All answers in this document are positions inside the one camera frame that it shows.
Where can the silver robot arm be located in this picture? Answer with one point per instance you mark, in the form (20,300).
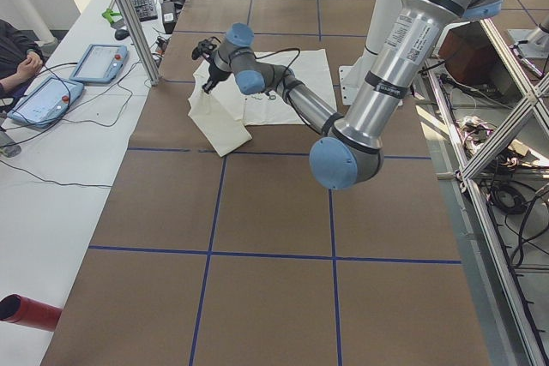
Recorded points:
(402,36)

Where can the near blue teach pendant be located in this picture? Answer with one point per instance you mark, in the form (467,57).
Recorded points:
(46,103)

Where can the aluminium frame rail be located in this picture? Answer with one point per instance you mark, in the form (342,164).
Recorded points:
(498,142)

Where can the blue teach pendant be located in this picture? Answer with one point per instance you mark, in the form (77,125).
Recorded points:
(100,64)
(46,103)

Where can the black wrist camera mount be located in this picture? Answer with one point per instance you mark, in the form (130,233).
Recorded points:
(205,48)

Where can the aluminium frame post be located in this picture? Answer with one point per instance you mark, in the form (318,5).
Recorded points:
(134,26)

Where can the black computer keyboard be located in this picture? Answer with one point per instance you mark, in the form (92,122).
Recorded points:
(145,9)

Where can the green plastic clamp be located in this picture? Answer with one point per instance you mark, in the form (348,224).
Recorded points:
(114,18)

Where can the red cardboard tube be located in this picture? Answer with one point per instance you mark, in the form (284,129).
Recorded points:
(24,311)

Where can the black power adapter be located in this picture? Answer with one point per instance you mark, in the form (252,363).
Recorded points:
(169,16)

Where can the brown wooden box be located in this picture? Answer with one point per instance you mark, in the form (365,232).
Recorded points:
(468,54)

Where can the far blue teach pendant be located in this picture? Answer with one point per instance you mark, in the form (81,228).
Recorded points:
(100,64)

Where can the seated person's hand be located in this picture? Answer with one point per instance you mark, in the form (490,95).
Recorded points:
(30,66)

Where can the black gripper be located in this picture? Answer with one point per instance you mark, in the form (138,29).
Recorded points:
(213,73)

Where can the cream long-sleeve cat shirt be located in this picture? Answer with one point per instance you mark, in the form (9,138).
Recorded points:
(266,100)

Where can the black computer mouse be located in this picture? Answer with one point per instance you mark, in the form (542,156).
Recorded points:
(121,34)

